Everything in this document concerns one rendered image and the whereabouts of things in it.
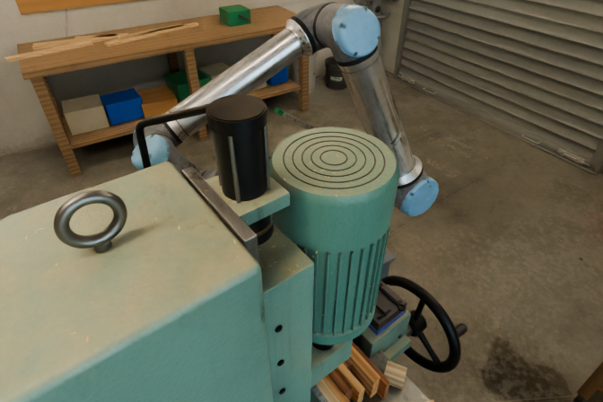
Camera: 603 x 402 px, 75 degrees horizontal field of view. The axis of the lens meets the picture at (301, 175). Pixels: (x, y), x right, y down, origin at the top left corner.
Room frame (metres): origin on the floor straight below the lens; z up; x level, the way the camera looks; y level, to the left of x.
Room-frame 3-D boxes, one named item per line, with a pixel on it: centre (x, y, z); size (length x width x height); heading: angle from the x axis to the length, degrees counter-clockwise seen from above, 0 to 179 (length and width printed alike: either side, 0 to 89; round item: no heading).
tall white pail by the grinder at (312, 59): (4.02, -0.02, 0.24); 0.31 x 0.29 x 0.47; 122
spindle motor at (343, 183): (0.44, -0.04, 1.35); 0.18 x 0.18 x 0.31
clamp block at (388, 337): (0.59, -0.17, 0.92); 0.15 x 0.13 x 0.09; 37
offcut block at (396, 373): (0.44, -0.21, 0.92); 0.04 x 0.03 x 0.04; 68
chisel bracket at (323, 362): (0.43, -0.03, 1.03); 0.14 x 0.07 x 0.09; 127
